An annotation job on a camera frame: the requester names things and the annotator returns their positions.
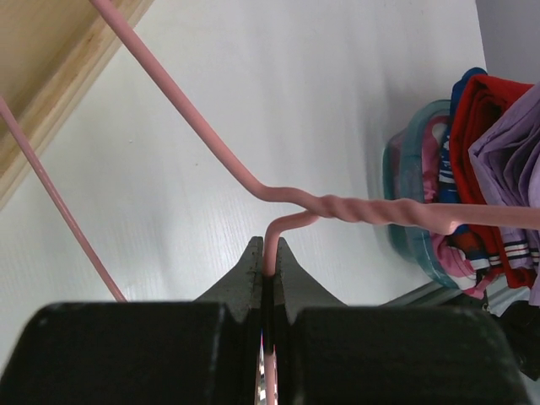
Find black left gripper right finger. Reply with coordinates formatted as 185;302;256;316
274;240;531;404

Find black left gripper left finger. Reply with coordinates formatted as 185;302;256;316
1;237;262;404

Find pink wire hanger with trousers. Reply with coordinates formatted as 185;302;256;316
1;1;539;404

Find purple trousers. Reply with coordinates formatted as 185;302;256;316
468;83;539;306

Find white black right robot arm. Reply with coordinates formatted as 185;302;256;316
447;294;539;381

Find colourful clothes in basin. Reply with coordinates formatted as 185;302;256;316
421;67;507;300

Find teal plastic basin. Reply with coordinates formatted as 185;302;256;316
382;99;458;289

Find red folded cloth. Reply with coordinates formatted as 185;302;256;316
449;73;537;289

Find wooden clothes rack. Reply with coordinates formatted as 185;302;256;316
0;0;157;212

